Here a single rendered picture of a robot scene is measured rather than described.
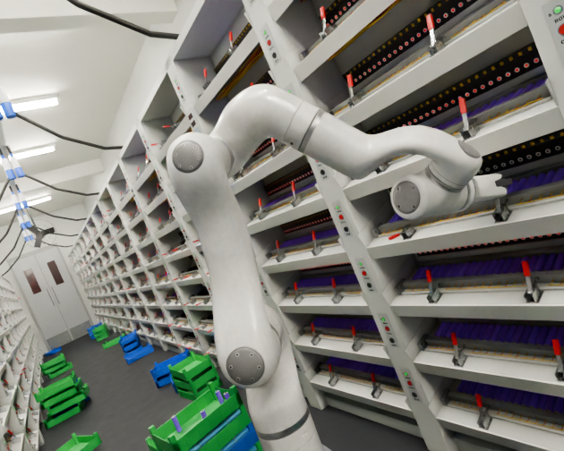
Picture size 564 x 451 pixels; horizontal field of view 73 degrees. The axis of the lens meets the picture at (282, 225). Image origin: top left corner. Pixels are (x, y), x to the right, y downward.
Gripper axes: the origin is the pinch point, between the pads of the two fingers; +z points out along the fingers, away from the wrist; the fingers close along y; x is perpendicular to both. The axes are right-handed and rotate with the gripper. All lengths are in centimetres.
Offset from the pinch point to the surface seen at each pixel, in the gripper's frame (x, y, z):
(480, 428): -66, -28, 13
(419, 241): -9.1, -22.4, -2.0
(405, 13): 53, -14, 3
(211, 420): -60, -98, -43
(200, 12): 92, -78, -26
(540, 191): -3.3, 7.1, 3.5
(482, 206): -3.6, -5.9, 3.4
